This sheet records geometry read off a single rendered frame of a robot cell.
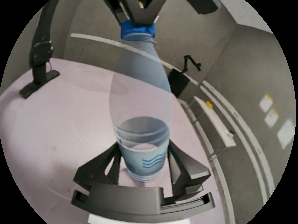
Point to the clear plastic water bottle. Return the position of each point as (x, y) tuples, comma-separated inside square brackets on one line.
[(141, 107)]

